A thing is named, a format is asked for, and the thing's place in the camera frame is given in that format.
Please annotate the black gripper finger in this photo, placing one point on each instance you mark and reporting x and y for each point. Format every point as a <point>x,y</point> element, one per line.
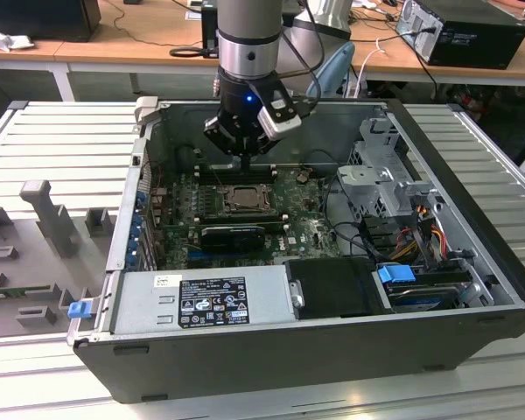
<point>221,133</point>
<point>267,146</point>

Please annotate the silver CPU green edge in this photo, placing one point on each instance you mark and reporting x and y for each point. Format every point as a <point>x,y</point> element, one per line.
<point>247,198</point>

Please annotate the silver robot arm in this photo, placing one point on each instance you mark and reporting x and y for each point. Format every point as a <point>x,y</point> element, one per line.
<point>249,26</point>

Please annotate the black RAM slot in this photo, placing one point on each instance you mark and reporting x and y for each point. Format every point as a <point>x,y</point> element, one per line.
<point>210,219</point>
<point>262,180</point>
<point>262,172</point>
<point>262,176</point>
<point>262,168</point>
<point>210,212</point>

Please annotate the CPU socket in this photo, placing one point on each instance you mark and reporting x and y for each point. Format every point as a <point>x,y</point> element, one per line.
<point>249,212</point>

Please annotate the round coin battery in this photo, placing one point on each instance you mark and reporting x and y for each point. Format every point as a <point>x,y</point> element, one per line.
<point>302,176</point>

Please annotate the grey case latch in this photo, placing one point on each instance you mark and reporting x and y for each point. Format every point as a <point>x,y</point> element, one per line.
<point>146,109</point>

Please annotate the small black box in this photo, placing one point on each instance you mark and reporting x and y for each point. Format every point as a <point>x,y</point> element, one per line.
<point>210,30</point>

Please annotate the green motherboard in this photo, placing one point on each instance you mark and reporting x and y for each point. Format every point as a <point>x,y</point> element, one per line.
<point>306,227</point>

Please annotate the pale blue teach pendant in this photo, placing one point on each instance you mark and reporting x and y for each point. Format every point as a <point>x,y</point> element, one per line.
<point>332,70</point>

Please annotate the blue card clip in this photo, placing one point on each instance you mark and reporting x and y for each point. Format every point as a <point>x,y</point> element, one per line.
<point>141,199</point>
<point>133,256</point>
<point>136,229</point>

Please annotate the wooden desk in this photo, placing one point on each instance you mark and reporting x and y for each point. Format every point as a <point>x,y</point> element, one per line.
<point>389,65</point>
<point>149,30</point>

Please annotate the silver metal drive cage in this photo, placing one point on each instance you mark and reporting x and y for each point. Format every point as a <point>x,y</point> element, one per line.
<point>376,184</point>

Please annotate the black plastic shroud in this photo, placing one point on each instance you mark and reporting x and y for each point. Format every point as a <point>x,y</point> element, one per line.
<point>332,289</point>

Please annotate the blue disk carrier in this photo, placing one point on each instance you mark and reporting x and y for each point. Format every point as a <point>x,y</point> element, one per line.
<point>396,277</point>

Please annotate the silver power supply with label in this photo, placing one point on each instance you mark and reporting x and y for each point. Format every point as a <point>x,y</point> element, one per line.
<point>135,306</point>

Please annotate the large black box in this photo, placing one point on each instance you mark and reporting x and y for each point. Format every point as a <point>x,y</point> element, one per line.
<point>39,17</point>

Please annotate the black open PC case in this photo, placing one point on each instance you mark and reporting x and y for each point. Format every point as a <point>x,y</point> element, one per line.
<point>289,363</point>

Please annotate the hard disk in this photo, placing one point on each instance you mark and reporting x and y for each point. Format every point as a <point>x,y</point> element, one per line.
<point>424,299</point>

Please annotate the blue plastic latch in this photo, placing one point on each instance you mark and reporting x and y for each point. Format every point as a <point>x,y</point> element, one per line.
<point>79,310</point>

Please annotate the crumpled white paper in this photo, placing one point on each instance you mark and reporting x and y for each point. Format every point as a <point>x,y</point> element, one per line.
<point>9,41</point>

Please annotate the grey parts rack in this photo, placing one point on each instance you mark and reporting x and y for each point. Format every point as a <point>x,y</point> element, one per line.
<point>35,271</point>

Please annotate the black PC tower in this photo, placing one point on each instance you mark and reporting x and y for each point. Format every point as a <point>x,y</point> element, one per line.
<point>472,39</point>

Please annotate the green RAM stick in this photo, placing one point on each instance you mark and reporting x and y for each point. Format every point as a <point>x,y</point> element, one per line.
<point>17,292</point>

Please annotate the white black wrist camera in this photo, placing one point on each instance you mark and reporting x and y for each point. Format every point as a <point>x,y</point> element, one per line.
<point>280,120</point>

